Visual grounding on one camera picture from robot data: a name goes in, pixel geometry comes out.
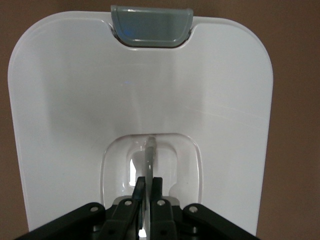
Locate brown table mat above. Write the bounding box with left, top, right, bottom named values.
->
left=0, top=0, right=320, bottom=240

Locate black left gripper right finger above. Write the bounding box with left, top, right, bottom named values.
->
left=150, top=176, right=179, bottom=240

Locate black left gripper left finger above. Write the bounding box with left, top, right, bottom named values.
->
left=99, top=176, right=147, bottom=240

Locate white plastic box lid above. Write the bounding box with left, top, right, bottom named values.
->
left=6, top=4, right=274, bottom=238

